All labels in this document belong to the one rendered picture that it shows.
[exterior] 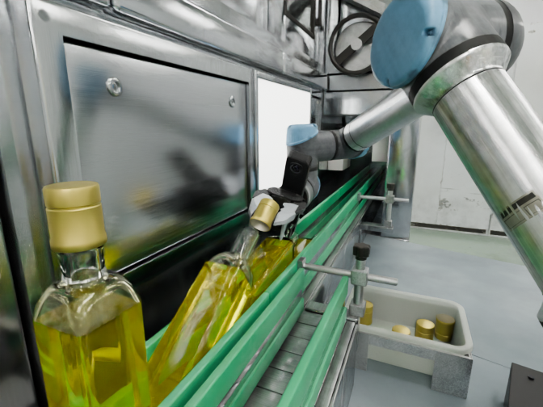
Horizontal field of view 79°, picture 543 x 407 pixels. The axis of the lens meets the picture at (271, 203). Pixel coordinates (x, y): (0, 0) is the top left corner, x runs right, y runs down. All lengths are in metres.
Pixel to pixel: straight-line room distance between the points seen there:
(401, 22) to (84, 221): 0.41
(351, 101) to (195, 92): 0.90
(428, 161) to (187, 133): 3.72
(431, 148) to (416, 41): 3.70
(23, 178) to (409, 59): 0.45
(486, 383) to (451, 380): 0.09
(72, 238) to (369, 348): 0.56
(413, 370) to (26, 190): 0.64
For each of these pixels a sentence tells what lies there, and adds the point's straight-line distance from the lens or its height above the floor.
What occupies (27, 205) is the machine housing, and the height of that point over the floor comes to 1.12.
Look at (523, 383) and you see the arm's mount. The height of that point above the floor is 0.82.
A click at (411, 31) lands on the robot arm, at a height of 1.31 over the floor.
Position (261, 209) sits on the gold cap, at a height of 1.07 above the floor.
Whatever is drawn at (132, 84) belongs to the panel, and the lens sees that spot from 0.48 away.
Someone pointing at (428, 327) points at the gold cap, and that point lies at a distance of 0.76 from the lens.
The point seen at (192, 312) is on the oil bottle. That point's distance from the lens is 0.41.
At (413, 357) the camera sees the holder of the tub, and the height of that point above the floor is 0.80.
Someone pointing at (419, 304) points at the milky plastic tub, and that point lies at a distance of 0.81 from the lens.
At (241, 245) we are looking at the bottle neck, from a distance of 0.46.
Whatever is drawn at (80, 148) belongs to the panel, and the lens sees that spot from 0.43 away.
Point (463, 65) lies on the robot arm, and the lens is 0.45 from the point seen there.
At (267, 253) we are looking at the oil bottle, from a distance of 0.57.
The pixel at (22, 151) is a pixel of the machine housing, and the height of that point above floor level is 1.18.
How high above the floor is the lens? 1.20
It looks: 13 degrees down
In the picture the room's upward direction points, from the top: straight up
